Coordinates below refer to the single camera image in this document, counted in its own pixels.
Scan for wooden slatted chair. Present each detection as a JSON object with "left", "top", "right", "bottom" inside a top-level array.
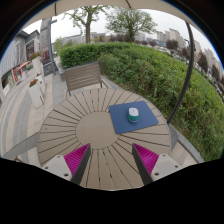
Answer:
[{"left": 63, "top": 61, "right": 109, "bottom": 97}]

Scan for thin sparse tree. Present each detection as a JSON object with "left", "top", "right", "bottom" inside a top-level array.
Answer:
[{"left": 64, "top": 5, "right": 108, "bottom": 44}]

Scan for white and teal computer mouse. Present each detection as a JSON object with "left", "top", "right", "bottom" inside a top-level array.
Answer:
[{"left": 127, "top": 107, "right": 140, "bottom": 123}]

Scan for grey shopfront building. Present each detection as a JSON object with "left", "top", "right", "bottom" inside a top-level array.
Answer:
[{"left": 0, "top": 29, "right": 41, "bottom": 98}]

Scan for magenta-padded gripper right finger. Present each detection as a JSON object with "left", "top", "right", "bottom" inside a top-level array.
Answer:
[{"left": 131, "top": 143, "right": 184, "bottom": 186}]

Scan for dark curved parasol pole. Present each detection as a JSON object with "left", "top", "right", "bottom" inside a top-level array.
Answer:
[{"left": 166, "top": 21, "right": 195, "bottom": 125}]

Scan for green hedge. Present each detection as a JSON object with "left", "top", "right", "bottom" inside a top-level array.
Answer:
[{"left": 58, "top": 42, "right": 224, "bottom": 162}]

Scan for leafy round tree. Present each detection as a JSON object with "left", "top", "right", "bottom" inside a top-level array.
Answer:
[{"left": 105, "top": 7, "right": 158, "bottom": 43}]

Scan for white flower planter box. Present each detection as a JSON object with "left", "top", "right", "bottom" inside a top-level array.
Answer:
[{"left": 28, "top": 78, "right": 44, "bottom": 109}]

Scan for distant apartment buildings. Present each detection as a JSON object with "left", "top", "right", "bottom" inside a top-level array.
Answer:
[{"left": 133, "top": 28, "right": 224, "bottom": 78}]

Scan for blue square mouse pad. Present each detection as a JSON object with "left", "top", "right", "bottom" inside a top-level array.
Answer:
[{"left": 108, "top": 100, "right": 160, "bottom": 135}]

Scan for beige parasol canopy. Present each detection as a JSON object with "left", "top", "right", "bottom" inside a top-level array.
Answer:
[{"left": 23, "top": 0, "right": 198, "bottom": 28}]

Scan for tall white flower planter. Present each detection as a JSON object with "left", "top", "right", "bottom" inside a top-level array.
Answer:
[{"left": 30, "top": 52, "right": 43, "bottom": 76}]

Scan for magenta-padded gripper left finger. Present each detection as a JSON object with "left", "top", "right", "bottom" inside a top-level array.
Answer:
[{"left": 41, "top": 143, "right": 92, "bottom": 186}]

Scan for tall grey sign pillar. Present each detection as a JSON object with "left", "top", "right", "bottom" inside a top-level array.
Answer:
[{"left": 39, "top": 18, "right": 58, "bottom": 76}]

